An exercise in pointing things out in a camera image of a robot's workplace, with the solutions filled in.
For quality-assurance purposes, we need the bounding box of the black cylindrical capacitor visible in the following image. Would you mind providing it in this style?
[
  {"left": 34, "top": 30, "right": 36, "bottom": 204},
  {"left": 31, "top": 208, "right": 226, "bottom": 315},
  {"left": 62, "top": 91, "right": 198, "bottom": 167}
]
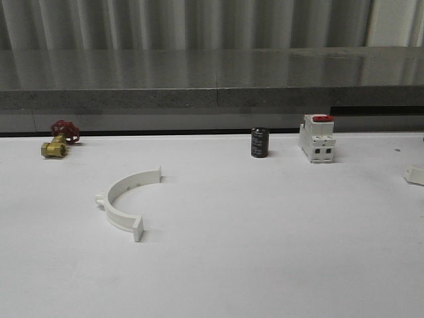
[{"left": 250, "top": 127, "right": 269, "bottom": 158}]

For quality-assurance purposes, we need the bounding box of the brass valve red handwheel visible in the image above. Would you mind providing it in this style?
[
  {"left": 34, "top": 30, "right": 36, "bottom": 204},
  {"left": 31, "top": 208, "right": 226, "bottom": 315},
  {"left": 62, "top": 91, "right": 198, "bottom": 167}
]
[{"left": 40, "top": 120, "right": 80, "bottom": 158}]

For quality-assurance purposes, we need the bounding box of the white circuit breaker red switch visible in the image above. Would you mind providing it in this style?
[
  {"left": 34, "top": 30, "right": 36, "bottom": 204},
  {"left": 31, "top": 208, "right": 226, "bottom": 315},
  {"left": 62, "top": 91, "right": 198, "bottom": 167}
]
[{"left": 299, "top": 114, "right": 336, "bottom": 164}]

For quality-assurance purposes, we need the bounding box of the white half pipe clamp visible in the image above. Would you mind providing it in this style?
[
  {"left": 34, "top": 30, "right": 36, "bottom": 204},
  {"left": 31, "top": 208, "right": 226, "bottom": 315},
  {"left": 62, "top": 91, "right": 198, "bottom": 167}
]
[
  {"left": 95, "top": 166, "right": 162, "bottom": 242},
  {"left": 404, "top": 165, "right": 424, "bottom": 186}
]

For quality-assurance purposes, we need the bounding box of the grey stone counter ledge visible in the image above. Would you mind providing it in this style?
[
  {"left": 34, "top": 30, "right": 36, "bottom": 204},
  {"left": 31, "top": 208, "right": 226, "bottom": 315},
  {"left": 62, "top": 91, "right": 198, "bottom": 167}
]
[{"left": 1, "top": 47, "right": 423, "bottom": 114}]

